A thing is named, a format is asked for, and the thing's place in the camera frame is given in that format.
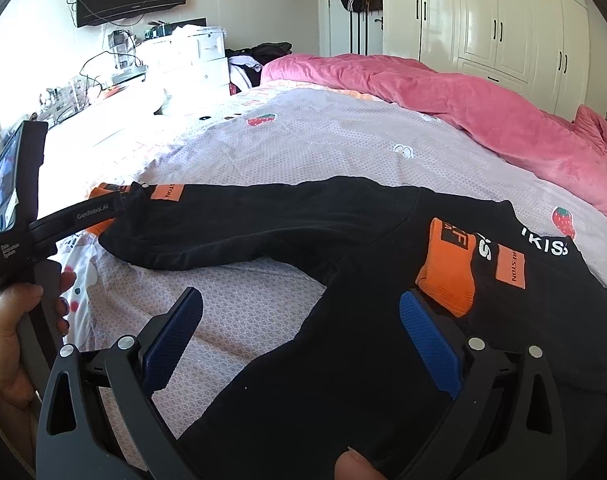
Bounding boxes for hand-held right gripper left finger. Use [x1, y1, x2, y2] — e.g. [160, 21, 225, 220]
[36, 287, 204, 480]

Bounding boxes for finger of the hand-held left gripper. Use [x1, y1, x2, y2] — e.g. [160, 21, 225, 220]
[114, 183, 152, 213]

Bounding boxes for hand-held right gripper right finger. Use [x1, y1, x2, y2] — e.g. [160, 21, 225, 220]
[398, 290, 570, 480]

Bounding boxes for black pants with orange cuffs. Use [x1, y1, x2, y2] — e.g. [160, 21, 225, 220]
[86, 175, 607, 480]

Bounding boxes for person's left forearm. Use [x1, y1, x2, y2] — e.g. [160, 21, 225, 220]
[0, 392, 38, 461]

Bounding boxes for pile of dark clothes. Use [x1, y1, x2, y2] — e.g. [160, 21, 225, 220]
[226, 42, 294, 96]

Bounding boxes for person's left hand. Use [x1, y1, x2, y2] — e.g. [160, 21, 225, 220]
[0, 267, 79, 403]

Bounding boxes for white drawer cabinet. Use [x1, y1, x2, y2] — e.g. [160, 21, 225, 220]
[144, 27, 232, 97]

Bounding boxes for strawberry printed bed sheet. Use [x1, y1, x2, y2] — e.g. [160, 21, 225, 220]
[34, 79, 607, 466]

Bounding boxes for pink fleece blanket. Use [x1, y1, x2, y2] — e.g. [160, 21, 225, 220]
[260, 52, 607, 217]

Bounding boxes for white door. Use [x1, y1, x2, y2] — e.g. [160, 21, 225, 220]
[318, 0, 384, 57]

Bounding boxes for white wardrobe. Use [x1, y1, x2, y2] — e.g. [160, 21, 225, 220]
[381, 0, 591, 93]

